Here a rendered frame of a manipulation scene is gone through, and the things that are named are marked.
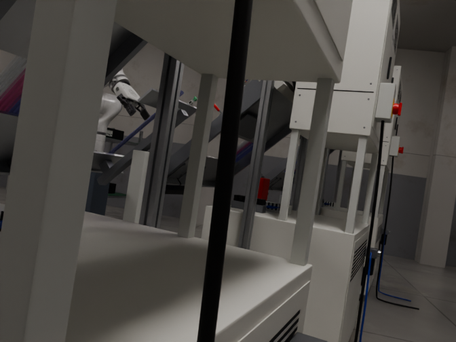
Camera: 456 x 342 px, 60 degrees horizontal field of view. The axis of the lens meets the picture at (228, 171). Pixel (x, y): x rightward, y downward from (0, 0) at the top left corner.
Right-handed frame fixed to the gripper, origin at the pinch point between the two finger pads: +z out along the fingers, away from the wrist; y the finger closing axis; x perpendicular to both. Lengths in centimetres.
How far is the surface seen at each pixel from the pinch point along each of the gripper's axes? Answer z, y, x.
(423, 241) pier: 140, 436, -40
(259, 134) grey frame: 31.6, 24.8, -29.7
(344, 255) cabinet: 90, 28, -26
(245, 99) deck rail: 14.4, 27.8, -33.7
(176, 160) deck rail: 13.2, 27.9, 9.6
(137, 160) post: 16.1, -2.9, 10.4
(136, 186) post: 24.0, -2.8, 16.9
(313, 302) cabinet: 98, 28, -5
